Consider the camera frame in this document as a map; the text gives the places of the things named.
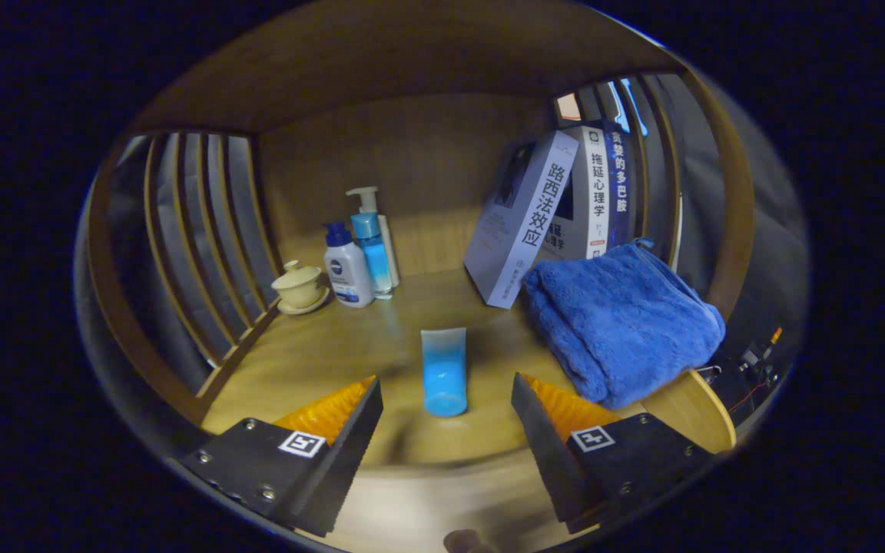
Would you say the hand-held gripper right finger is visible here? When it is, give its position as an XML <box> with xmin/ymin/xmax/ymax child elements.
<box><xmin>510</xmin><ymin>373</ymin><xmax>716</xmax><ymax>535</ymax></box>

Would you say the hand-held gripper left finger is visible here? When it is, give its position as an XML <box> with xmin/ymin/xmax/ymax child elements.
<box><xmin>174</xmin><ymin>376</ymin><xmax>384</xmax><ymax>538</ymax></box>

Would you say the blue squeeze tube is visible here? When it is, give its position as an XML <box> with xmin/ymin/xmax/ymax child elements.
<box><xmin>420</xmin><ymin>327</ymin><xmax>469</xmax><ymax>418</ymax></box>

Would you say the wooden countertop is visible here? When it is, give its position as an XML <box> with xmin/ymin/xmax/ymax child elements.
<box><xmin>201</xmin><ymin>265</ymin><xmax>737</xmax><ymax>469</ymax></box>

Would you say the wooden cabinet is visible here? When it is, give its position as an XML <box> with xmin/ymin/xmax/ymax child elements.
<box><xmin>78</xmin><ymin>0</ymin><xmax>758</xmax><ymax>531</ymax></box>

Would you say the folded blue towel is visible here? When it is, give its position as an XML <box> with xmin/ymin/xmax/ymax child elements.
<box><xmin>523</xmin><ymin>238</ymin><xmax>726</xmax><ymax>410</ymax></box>

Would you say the beige lidded teacup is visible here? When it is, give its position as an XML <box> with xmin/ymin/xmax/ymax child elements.
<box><xmin>270</xmin><ymin>260</ymin><xmax>330</xmax><ymax>316</ymax></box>

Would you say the white lotion bottle blue cap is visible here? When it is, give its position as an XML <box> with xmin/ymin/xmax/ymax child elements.
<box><xmin>323</xmin><ymin>222</ymin><xmax>376</xmax><ymax>309</ymax></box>

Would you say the blue pump bottle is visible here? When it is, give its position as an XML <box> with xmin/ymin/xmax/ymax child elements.
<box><xmin>346</xmin><ymin>187</ymin><xmax>395</xmax><ymax>300</ymax></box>

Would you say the slim white tube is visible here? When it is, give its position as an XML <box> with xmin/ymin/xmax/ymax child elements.
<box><xmin>378</xmin><ymin>214</ymin><xmax>401</xmax><ymax>290</ymax></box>

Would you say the black device with orange part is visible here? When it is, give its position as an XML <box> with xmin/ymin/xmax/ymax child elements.
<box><xmin>708</xmin><ymin>326</ymin><xmax>785</xmax><ymax>419</ymax></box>

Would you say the grey leaning book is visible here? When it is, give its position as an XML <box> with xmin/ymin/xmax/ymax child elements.
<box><xmin>463</xmin><ymin>131</ymin><xmax>580</xmax><ymax>310</ymax></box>

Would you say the white spine book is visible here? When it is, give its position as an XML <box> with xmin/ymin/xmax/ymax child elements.
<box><xmin>539</xmin><ymin>125</ymin><xmax>612</xmax><ymax>262</ymax></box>

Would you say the dark blue spine book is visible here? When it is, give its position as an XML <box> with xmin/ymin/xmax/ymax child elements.
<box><xmin>604</xmin><ymin>127</ymin><xmax>635</xmax><ymax>250</ymax></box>

